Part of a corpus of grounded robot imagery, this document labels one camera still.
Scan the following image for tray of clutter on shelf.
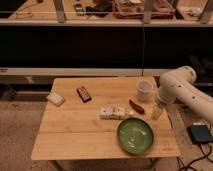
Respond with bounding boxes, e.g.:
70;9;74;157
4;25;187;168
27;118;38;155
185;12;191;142
113;0;175;19

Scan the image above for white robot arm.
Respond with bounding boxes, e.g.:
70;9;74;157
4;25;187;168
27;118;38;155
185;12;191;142
155;66;213;124

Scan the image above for eyeglasses on shelf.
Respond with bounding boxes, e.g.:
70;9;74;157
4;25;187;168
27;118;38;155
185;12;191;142
15;12;33;19

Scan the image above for wooden folding table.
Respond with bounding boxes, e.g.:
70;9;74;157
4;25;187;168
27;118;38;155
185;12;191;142
30;76;181;162

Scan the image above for brown chocolate bar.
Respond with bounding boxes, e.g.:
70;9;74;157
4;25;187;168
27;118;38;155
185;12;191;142
77;87;92;103

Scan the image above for black remote on shelf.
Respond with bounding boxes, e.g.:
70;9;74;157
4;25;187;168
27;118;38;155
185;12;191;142
73;4;85;16

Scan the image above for black cable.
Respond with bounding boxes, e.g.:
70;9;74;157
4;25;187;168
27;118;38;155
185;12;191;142
176;143;213;171

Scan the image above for white plastic cup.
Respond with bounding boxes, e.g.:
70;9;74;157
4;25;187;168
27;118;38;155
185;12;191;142
136;80;153;101

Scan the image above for green bowl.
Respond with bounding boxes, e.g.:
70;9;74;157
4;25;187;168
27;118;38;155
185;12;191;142
117;118;154;155

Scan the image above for white patterned box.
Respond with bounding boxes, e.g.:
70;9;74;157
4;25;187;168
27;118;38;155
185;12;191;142
100;106;125;120

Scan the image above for dark blue foot pedal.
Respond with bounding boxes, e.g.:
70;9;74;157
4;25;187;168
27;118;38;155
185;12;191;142
187;125;213;144

